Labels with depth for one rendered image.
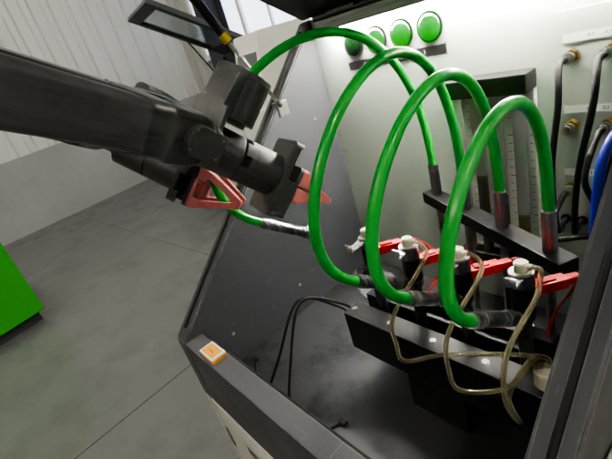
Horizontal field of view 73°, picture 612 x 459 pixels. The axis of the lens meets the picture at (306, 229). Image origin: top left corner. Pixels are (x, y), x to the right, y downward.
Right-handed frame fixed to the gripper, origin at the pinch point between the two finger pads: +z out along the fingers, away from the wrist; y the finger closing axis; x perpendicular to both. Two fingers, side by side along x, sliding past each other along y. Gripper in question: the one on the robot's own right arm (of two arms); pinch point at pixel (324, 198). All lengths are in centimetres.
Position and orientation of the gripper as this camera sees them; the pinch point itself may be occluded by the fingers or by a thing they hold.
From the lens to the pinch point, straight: 60.4
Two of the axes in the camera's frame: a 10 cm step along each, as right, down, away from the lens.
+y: 4.1, -9.1, -0.7
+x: -4.5, -2.7, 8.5
